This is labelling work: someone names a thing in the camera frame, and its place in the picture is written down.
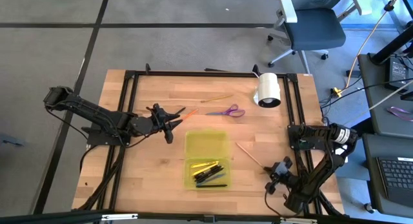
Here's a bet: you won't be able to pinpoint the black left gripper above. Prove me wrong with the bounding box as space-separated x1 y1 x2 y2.
148 111 183 144

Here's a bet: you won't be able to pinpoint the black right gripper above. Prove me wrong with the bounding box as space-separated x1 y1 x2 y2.
263 165 296 195

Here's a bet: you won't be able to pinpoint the orange pencil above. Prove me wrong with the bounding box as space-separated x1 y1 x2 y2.
181 108 199 121

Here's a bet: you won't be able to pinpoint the natural wood pencil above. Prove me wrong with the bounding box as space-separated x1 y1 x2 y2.
235 141 266 168

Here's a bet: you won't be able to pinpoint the yellow-green translucent supply box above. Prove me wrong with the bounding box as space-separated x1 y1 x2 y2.
183 129 232 190

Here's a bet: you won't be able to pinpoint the purple handled scissors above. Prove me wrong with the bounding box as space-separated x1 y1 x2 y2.
205 103 246 118

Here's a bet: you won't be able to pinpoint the yellow pencil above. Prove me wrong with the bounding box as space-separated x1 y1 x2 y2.
200 94 234 103

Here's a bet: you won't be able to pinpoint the dark grey keyboard desk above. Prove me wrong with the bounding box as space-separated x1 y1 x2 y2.
361 133 413 218

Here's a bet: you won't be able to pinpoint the black keyboard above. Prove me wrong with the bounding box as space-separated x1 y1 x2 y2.
376 156 413 199

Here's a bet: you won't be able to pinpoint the purple ribbon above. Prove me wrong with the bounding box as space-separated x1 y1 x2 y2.
387 106 413 123

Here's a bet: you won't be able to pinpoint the black rig crossbar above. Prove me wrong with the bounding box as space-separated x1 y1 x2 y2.
0 209 413 224

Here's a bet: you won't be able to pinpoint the grey office chair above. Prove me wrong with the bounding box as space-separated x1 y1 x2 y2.
267 0 372 75

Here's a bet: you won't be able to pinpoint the black power adapter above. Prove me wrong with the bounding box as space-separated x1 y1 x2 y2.
385 57 411 91

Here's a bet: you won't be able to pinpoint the black desk beam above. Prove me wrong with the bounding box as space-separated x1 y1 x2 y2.
370 32 413 65

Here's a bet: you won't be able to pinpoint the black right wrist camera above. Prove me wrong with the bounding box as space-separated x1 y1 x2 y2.
273 156 293 177

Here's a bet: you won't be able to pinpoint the black aluminium table frame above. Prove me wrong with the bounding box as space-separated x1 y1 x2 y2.
72 63 345 218

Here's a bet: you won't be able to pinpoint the orange cable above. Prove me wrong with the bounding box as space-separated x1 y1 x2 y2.
344 0 408 90

